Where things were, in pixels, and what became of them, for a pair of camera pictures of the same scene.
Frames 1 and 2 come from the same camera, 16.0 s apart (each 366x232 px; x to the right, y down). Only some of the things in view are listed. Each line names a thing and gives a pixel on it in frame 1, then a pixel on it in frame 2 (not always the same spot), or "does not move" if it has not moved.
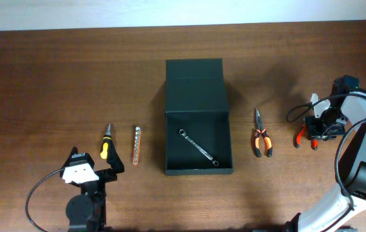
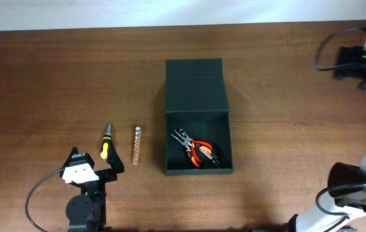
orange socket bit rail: (136, 142) does not move
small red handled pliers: (314, 142) -> (205, 147)
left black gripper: (111, 174) does not move
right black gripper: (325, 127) -> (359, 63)
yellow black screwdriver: (107, 150) does not move
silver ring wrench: (183, 133) does not move
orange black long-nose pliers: (265, 135) -> (192, 147)
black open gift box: (196, 101) does not move
